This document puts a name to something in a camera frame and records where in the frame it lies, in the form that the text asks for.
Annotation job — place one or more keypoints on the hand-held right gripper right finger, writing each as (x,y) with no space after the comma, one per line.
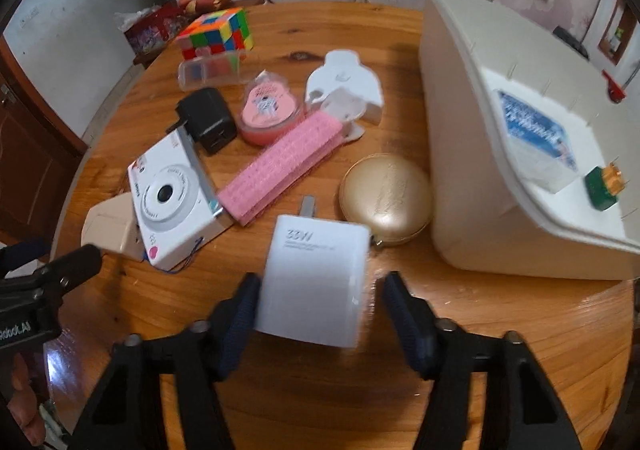
(405,325)

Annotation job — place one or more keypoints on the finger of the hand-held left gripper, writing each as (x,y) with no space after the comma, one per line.
(80,260)
(20,260)

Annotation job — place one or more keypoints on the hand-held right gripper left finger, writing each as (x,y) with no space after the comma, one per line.
(240,325)

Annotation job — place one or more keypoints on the beige plug adapter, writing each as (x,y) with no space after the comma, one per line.
(107,225)

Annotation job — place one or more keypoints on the white power charger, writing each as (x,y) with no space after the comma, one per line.
(312,280)

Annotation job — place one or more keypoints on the white compact camera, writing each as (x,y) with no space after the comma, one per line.
(170,200)

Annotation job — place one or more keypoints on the gold round case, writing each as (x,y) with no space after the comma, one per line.
(385,200)

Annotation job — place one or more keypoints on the pink hair roller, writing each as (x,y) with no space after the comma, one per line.
(280,160)

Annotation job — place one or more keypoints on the clear plastic case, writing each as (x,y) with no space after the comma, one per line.
(210,70)

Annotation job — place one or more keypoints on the white travel adapter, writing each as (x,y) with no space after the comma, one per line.
(345,75)

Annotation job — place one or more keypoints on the person's left hand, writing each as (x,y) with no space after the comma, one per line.
(27,410)

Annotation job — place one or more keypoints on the wooden door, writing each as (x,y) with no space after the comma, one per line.
(30,155)

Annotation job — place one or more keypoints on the black power charger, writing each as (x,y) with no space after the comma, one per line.
(207,118)

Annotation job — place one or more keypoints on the pink round box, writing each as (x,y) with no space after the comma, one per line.
(265,105)

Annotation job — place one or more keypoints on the clear box with blue label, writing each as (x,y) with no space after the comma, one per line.
(535,130)

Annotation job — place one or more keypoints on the red gift box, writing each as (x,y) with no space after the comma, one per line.
(150,35)

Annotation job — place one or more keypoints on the green bottle with gold cap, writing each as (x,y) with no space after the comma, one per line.
(600,187)

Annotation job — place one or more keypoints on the colourful puzzle cube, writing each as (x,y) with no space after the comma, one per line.
(215,30)

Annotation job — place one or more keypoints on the red packet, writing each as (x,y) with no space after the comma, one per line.
(612,85)

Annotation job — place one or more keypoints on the wooden wall niche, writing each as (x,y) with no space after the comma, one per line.
(620,33)

